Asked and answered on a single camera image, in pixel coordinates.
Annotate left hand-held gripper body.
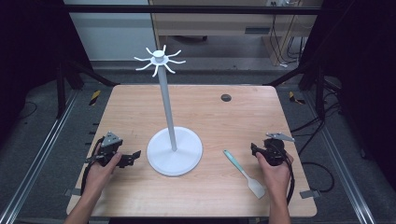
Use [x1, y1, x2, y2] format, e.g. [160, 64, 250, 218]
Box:
[91, 131, 126, 168]

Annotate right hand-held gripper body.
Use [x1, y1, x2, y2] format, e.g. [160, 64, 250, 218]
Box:
[257, 132, 296, 167]

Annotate person's right hand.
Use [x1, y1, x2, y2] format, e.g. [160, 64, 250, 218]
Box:
[255, 151, 294, 201]

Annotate person's left hand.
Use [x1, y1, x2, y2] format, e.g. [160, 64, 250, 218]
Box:
[82, 151, 123, 196]

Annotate yellow black striped tape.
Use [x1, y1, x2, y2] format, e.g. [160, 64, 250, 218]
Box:
[89, 89, 103, 107]
[288, 91, 306, 105]

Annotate white hook stand rack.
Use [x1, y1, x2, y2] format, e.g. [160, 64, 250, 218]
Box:
[134, 44, 204, 177]

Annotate white cabinet panel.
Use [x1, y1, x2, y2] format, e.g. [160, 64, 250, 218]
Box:
[63, 0, 157, 62]

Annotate black curtain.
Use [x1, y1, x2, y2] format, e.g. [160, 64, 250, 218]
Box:
[298, 0, 396, 181]
[0, 0, 93, 138]

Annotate wooden office desk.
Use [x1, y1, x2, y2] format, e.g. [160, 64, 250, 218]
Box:
[148, 0, 323, 67]

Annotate teal handled white spatula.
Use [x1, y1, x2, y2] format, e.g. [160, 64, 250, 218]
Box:
[222, 149, 266, 200]

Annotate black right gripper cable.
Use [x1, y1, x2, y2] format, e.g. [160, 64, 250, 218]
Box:
[279, 146, 296, 206]

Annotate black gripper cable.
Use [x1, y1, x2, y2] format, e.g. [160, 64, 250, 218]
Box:
[279, 146, 296, 206]
[79, 137, 105, 196]

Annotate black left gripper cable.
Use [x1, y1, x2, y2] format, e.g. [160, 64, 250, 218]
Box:
[79, 137, 105, 196]

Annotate black floor cables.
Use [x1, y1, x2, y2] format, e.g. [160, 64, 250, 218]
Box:
[290, 77, 345, 194]

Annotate grey metal table bracket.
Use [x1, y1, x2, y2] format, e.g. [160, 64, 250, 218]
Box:
[299, 189, 322, 200]
[63, 188, 82, 198]

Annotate aluminium floor rail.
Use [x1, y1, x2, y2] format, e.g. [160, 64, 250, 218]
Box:
[302, 91, 378, 224]
[0, 90, 79, 224]

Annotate black frame strut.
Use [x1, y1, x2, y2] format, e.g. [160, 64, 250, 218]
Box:
[55, 60, 120, 119]
[263, 61, 329, 122]

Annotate hanging desk cables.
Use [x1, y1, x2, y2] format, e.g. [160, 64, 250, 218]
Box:
[268, 13, 310, 68]

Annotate black horizontal frame bar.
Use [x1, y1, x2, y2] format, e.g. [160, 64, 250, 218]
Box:
[62, 4, 325, 16]

